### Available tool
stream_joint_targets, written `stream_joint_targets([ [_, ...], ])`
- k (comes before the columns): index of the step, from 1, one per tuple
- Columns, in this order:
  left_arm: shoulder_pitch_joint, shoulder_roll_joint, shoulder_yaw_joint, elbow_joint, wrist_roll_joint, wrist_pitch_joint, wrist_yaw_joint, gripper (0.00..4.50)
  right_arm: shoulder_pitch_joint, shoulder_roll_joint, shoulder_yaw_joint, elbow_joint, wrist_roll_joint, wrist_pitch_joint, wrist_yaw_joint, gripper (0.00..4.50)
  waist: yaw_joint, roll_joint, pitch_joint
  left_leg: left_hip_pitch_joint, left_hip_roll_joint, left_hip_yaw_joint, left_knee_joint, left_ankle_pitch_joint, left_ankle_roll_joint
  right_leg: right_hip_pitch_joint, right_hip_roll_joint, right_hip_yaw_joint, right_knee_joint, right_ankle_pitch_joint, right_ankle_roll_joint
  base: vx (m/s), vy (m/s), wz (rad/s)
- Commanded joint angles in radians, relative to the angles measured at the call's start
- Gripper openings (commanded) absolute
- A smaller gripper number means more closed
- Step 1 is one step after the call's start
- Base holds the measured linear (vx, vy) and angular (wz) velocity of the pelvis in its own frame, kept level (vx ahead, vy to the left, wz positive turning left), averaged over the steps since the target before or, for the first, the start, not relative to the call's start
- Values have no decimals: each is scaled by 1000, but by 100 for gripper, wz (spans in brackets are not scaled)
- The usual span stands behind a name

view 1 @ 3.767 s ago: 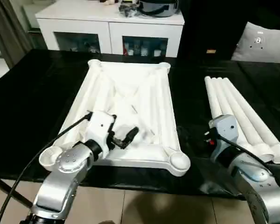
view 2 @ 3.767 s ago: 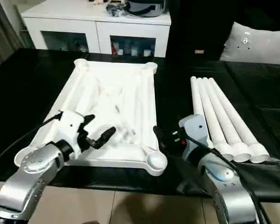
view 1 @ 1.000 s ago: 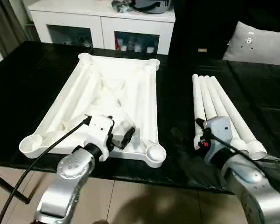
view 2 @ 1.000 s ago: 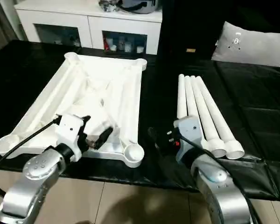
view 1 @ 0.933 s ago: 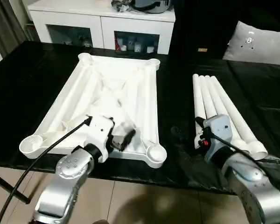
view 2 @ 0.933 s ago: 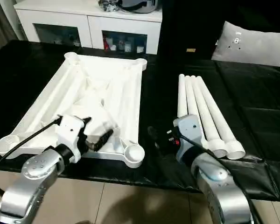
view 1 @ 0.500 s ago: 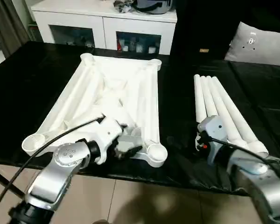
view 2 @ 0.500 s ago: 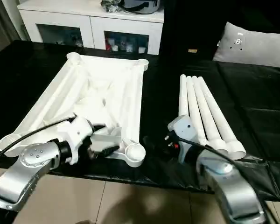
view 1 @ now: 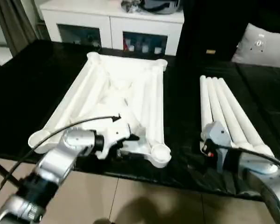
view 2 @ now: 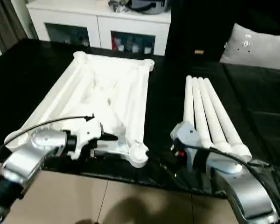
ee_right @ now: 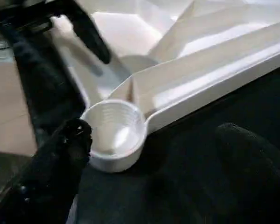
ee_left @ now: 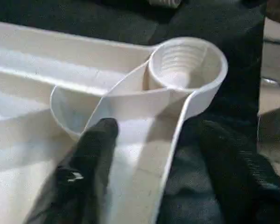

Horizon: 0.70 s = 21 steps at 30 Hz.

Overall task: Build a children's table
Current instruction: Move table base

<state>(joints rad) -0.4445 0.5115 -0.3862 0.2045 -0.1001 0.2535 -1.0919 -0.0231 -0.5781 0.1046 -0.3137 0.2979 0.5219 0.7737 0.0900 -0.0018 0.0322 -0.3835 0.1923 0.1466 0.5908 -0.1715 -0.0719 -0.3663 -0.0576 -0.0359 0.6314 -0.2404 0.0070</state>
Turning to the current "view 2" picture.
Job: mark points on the white plastic table top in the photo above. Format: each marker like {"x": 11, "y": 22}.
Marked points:
{"x": 98, "y": 93}

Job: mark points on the white plastic table leg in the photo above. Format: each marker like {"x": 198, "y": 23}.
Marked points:
{"x": 189, "y": 102}
{"x": 199, "y": 112}
{"x": 212, "y": 116}
{"x": 226, "y": 121}

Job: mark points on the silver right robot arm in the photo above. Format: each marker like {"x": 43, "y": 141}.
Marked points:
{"x": 242, "y": 191}

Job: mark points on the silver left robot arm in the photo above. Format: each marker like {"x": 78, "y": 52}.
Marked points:
{"x": 28, "y": 161}

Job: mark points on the black table mat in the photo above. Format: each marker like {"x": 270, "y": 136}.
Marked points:
{"x": 261, "y": 112}

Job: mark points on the small yellow tag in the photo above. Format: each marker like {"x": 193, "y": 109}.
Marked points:
{"x": 199, "y": 52}

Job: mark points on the white glass-door cabinet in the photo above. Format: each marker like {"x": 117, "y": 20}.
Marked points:
{"x": 98, "y": 28}

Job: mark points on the grey cushion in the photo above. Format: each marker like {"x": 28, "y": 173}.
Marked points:
{"x": 261, "y": 49}

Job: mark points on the dark items on cabinet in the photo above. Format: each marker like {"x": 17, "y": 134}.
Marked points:
{"x": 140, "y": 5}

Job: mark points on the grey curtain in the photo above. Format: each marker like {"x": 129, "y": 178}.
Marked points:
{"x": 9, "y": 23}

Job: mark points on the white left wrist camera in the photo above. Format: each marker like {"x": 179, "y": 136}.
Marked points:
{"x": 86, "y": 137}

